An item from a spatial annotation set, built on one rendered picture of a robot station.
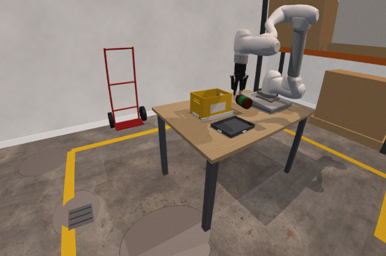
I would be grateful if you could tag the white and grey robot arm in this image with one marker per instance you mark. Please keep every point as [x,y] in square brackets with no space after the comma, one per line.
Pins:
[301,17]

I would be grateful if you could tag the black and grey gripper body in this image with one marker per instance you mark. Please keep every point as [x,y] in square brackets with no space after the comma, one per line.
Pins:
[239,70]

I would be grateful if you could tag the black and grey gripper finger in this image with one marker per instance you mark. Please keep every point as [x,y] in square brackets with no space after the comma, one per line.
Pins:
[234,85]
[242,83]

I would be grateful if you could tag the yellow box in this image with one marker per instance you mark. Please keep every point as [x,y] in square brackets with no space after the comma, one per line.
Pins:
[209,102]

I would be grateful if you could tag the brown bottle with green label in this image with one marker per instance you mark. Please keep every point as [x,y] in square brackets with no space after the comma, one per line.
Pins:
[244,101]

